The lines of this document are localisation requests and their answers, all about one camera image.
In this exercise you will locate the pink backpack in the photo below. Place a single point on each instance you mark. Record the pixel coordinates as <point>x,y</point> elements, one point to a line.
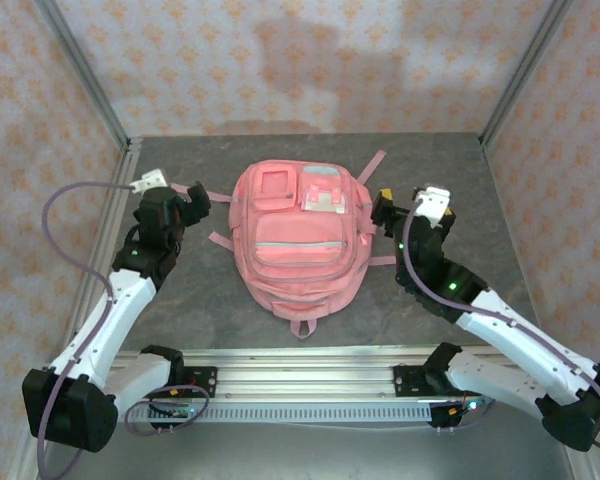
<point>295,240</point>

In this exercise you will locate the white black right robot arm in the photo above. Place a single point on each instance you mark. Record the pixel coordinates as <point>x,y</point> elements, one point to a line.
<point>520,340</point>

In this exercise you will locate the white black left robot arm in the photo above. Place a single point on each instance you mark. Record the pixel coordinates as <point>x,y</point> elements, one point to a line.
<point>115,320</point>

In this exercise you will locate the small circuit board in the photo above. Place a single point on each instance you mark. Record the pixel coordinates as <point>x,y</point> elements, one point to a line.
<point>465,407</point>
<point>180,411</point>

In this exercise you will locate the grey metal base sheet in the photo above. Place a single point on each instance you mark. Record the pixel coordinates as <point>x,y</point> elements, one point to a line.
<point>305,450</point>

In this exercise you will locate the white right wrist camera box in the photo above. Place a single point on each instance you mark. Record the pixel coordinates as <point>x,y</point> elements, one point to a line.
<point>432,202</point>

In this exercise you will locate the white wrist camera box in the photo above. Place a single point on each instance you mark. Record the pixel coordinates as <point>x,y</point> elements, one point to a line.
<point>432,202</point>
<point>152,179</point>

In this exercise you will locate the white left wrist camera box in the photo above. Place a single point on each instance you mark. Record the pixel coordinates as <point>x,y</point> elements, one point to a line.
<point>152,179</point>

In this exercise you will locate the aluminium side rail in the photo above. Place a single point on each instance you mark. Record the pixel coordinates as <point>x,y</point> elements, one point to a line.
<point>125,165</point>

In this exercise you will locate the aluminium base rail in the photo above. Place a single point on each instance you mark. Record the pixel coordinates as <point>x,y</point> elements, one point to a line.
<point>305,375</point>

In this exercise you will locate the aluminium frame post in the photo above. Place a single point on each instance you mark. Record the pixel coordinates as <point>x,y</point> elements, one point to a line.
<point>525,70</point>
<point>80,70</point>

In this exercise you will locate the aluminium lower frame bar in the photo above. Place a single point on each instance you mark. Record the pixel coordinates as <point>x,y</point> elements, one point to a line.
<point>580,465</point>

